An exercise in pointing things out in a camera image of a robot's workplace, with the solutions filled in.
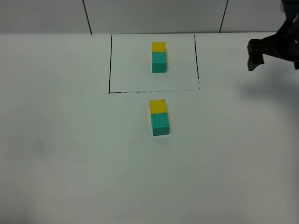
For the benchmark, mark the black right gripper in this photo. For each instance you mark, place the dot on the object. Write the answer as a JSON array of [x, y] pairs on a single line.
[[284, 45]]

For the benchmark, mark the template teal cube block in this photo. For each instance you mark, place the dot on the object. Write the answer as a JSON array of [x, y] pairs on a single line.
[[159, 62]]

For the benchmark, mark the template yellow cube block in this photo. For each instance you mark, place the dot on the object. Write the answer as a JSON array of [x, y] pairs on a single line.
[[158, 47]]

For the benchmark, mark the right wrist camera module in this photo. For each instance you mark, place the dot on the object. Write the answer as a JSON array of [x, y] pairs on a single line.
[[291, 10]]

